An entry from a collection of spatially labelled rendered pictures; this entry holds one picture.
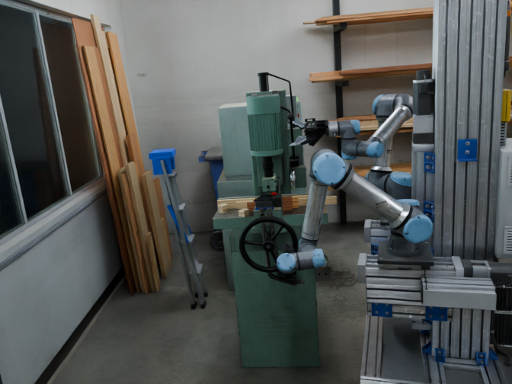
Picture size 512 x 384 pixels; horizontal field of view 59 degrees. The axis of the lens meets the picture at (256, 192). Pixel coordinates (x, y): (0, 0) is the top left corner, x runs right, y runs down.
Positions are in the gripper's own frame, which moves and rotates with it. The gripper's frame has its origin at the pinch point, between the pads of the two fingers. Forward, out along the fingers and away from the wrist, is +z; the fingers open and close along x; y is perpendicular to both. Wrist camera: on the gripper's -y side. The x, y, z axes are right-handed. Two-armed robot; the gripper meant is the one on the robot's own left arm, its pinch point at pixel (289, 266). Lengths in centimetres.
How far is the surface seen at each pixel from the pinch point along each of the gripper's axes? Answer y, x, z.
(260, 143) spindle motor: -63, -12, 0
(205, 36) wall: -243, -79, 163
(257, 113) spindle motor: -77, -13, -7
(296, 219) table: -24.8, 3.9, 12.9
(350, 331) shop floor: 33, 33, 87
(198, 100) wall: -191, -93, 192
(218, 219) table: -26.6, -36.6, 11.8
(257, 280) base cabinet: 4.2, -18.5, 29.3
